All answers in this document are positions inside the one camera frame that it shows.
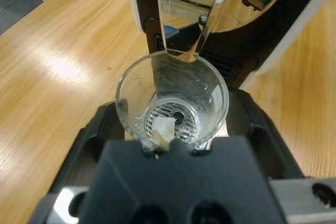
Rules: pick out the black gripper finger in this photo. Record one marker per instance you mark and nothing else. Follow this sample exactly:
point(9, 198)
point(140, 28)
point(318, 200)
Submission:
point(265, 142)
point(86, 150)

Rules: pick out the clear drinking glass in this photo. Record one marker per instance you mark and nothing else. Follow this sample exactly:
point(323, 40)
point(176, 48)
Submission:
point(126, 95)

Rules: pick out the white paper scrap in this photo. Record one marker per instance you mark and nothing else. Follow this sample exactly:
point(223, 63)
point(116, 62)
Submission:
point(164, 129)

